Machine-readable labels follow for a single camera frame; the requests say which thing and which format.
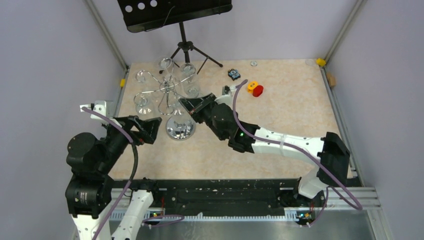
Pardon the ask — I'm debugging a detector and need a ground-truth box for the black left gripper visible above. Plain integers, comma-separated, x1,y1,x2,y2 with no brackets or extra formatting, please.
96,112,162,172

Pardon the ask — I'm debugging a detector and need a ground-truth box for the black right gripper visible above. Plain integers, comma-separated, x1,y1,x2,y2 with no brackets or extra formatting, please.
179,93,227,142

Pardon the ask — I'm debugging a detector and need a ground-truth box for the large plain wine glass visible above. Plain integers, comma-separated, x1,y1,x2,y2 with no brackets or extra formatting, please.
134,70,153,84

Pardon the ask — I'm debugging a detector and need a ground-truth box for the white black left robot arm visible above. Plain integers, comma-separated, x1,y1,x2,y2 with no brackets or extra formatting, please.
65,115,162,240

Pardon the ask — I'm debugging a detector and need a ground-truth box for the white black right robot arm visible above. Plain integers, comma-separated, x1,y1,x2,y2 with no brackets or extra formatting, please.
178,93,351,206

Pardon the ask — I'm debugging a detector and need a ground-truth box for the chrome wine glass rack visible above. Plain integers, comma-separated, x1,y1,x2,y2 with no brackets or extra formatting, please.
139,65,196,141

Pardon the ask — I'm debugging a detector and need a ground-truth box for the patterned rear wine glass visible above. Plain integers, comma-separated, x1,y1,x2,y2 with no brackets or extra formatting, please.
180,62,200,98

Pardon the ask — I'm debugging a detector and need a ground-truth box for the plain front-left wine glass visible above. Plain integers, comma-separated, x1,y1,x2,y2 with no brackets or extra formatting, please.
133,92,155,119

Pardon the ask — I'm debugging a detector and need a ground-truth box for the tall rear wine glass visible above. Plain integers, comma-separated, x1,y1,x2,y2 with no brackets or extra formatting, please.
156,56,175,77

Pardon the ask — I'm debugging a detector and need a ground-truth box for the black blue small device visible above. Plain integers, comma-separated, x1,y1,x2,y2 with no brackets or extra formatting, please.
227,68,241,81

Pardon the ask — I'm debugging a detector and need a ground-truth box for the red round toy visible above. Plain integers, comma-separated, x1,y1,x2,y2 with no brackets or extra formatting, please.
252,85,264,98

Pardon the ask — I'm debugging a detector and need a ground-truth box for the black music stand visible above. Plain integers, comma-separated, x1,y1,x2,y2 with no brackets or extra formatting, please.
117,0,233,68

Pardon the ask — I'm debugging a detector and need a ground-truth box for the small wooden block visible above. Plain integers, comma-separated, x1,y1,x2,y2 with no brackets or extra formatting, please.
326,72,337,88

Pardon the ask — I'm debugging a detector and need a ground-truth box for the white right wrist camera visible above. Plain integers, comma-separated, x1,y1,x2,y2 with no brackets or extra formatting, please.
215,85,237,108

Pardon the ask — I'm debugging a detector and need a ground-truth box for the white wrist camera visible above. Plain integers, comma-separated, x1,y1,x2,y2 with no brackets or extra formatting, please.
79,100,114,119
215,85,237,108

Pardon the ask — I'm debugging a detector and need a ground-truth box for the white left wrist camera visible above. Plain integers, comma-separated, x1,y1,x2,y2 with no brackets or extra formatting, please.
79,100,114,119

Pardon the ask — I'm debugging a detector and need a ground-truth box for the yellow left edge bracket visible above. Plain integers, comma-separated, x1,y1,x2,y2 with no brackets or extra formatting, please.
119,78,126,88

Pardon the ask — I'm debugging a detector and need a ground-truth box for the yellow ring toy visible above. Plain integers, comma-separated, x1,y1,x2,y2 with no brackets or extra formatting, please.
247,81,258,93

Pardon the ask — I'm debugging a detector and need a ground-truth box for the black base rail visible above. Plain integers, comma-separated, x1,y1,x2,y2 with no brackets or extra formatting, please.
110,178,362,218

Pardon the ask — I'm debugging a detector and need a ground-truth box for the aluminium frame post left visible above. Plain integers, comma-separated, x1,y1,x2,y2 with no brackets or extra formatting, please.
83,0,129,70

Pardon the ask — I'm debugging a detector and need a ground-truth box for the aluminium frame post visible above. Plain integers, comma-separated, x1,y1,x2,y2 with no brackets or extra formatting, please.
83,0,129,70
324,0,368,65

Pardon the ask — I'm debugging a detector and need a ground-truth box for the yellow corner bracket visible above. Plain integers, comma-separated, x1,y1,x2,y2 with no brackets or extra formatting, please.
315,58,327,67

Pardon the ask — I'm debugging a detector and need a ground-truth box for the aluminium frame post right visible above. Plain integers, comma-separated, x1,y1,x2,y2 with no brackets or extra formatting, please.
324,0,368,65

